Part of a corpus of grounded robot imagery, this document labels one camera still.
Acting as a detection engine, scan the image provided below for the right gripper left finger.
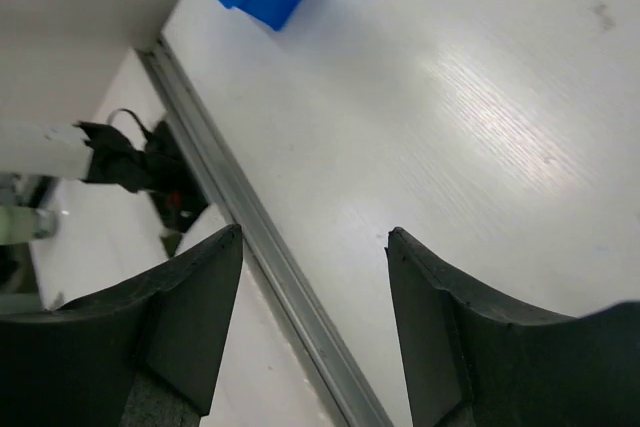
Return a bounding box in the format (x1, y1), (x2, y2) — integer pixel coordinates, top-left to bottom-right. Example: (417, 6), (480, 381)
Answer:
(1, 225), (243, 426)

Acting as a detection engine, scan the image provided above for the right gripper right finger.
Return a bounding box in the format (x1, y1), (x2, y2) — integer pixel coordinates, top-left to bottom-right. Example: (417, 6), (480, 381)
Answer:
(386, 228), (639, 426)

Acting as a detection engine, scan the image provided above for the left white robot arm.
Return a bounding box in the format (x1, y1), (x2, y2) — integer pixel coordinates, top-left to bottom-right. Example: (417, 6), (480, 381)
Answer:
(1, 120), (93, 180)

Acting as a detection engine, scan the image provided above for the aluminium table rail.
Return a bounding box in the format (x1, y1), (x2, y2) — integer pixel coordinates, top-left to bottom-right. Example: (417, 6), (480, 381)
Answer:
(138, 38), (391, 426)

